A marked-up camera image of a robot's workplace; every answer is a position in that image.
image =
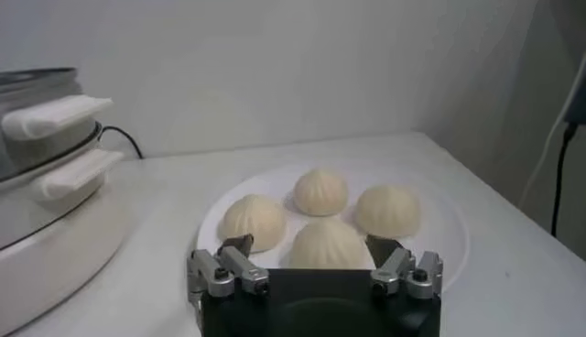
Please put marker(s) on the white round plate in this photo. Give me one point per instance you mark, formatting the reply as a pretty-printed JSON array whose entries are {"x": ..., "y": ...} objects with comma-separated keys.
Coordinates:
[{"x": 448, "y": 238}]

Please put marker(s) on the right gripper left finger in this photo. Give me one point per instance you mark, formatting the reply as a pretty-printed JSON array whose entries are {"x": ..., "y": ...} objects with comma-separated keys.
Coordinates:
[{"x": 229, "y": 270}]

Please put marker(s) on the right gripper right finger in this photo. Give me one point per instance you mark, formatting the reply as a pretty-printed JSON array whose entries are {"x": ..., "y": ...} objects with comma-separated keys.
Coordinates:
[{"x": 403, "y": 270}]

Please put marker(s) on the black power adapter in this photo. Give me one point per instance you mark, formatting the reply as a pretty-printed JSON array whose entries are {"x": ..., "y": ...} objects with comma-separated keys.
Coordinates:
[{"x": 578, "y": 105}]

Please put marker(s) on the white steamed baozi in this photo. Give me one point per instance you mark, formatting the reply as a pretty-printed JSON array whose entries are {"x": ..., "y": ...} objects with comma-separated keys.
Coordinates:
[
  {"x": 320, "y": 191},
  {"x": 254, "y": 222},
  {"x": 327, "y": 245},
  {"x": 388, "y": 210}
]

